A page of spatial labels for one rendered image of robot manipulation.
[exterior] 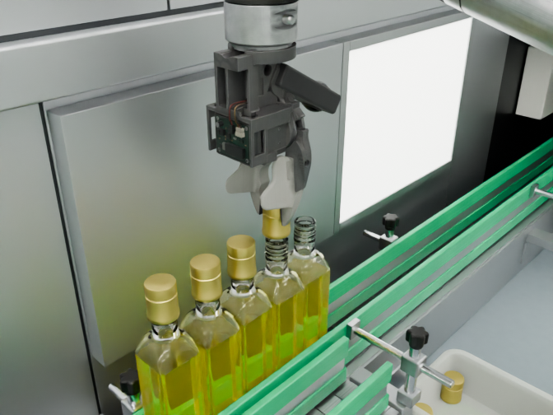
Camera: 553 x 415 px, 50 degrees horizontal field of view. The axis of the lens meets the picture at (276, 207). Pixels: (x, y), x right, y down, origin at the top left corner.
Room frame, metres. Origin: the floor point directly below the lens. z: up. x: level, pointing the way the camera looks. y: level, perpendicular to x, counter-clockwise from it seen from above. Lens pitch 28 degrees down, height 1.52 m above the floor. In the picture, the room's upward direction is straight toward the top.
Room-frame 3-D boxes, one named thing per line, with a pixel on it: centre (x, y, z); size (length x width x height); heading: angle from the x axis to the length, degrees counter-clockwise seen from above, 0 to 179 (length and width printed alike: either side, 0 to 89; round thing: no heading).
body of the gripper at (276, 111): (0.62, 0.02, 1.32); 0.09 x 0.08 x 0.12; 135
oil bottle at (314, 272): (0.68, -0.04, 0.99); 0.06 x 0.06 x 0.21; 46
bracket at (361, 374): (0.65, -0.16, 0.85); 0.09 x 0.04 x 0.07; 46
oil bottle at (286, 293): (0.64, 0.00, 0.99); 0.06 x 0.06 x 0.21; 45
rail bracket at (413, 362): (0.63, -0.17, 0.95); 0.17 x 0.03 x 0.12; 46
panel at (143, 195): (0.92, -0.08, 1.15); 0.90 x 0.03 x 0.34; 136
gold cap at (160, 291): (0.51, 0.12, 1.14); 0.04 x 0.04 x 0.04
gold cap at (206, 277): (0.55, 0.08, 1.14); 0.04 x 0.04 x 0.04
